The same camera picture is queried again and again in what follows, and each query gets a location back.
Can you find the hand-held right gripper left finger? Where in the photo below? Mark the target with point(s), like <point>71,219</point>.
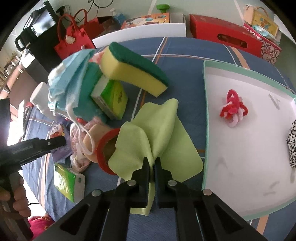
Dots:
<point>144,177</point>

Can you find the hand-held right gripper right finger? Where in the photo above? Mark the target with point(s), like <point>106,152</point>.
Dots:
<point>159,177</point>

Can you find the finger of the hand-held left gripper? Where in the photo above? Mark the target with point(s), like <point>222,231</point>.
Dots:
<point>55,144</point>

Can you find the pink fabric scrunchie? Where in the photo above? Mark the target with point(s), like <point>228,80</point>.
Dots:
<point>78,163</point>

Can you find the light green cloth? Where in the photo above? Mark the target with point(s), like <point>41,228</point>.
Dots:
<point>157,129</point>

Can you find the blue face mask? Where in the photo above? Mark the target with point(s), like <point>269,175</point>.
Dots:
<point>69,76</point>

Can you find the person's left hand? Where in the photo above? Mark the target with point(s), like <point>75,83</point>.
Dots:
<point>20,199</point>

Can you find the purple packet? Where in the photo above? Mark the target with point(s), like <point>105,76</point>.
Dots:
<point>61,153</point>

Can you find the small white printed packet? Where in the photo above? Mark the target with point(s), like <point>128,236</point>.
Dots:
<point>56,132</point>

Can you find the green tissue pack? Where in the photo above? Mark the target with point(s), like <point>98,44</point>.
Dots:
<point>113,97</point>
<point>66,180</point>

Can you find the magenta cloth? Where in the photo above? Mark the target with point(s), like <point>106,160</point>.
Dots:
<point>38,223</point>

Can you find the teal plastic toy box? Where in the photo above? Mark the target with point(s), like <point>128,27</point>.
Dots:
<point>91,80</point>

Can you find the blue plaid blanket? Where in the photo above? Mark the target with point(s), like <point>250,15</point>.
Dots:
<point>189,92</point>

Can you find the pink and white zigzag cloth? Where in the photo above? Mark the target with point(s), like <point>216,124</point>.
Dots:
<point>97,58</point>

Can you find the red and pink pipe cleaner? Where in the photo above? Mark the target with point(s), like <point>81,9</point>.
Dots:
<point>231,109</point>

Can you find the yellow and green sponge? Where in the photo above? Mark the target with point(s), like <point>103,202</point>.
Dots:
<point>129,69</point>

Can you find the red felt bag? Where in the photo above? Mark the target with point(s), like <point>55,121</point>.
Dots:
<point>76,38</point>

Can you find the black appliance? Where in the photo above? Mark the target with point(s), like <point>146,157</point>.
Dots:
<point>41,25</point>

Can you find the red paper bag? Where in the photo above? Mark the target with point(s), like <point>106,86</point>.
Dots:
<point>92,25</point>

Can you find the leopard print cloth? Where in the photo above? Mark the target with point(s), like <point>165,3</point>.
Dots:
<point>292,143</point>

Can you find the blue plastic pack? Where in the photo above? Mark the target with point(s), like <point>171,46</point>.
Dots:
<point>119,17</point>

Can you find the white bed board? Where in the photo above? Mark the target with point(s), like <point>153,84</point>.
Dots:
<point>150,30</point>

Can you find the colourful printed box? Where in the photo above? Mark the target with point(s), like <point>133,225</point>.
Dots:
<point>143,20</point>

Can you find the red cardboard box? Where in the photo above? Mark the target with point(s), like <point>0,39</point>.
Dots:
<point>208,27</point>

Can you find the red patterned box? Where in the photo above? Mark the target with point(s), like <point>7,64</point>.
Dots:
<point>270,52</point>

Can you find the green plastic knob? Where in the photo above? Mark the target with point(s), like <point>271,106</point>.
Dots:
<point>162,8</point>

